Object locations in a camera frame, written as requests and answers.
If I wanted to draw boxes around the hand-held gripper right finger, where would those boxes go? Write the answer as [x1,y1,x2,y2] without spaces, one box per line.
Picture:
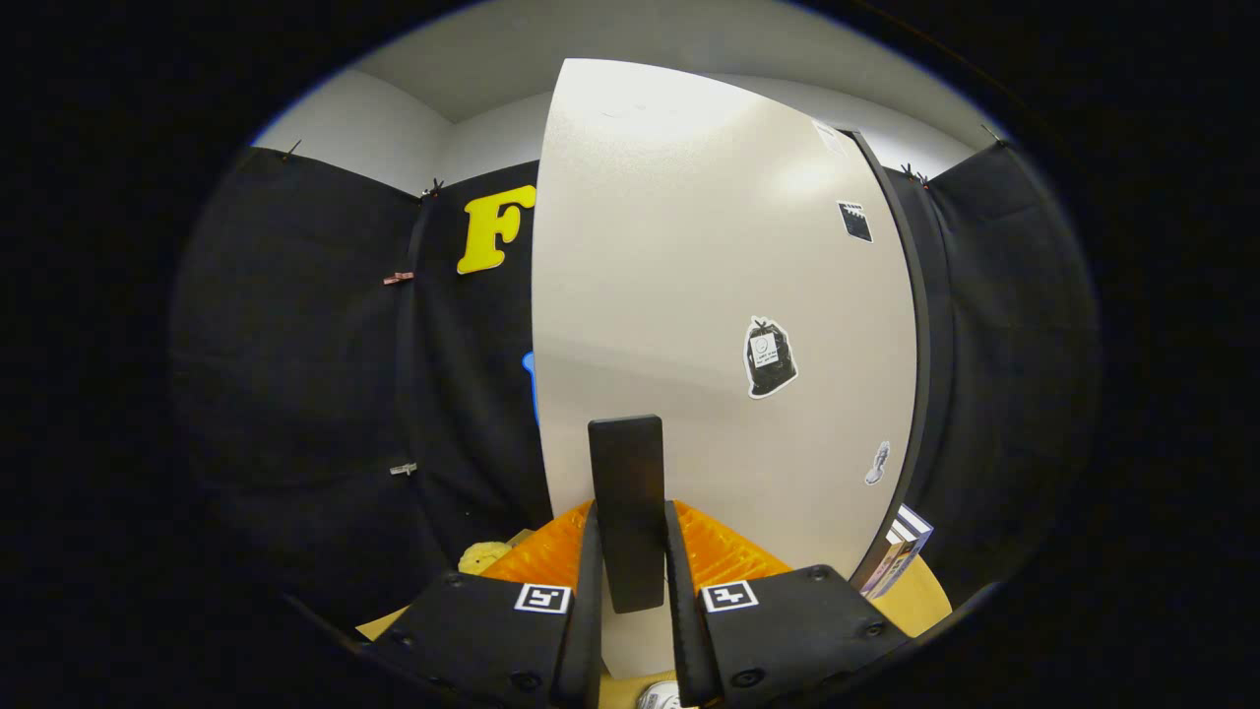
[662,499,914,709]

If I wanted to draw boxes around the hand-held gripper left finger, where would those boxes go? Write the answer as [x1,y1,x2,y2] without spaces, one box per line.
[356,500,604,709]

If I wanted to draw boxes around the black door handle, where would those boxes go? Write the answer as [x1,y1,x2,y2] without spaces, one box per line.
[588,415,667,613]

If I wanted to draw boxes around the yellow pineapple plush toy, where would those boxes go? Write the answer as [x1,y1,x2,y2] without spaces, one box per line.
[458,540,518,577]

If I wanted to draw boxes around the purple and white book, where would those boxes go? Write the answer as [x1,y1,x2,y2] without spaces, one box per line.
[852,532,921,600]

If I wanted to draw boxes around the white and blue book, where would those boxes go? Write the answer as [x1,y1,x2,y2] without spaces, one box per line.
[886,504,934,554]

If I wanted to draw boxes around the black backdrop cloth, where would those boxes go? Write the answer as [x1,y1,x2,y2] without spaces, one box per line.
[172,146,1099,612]

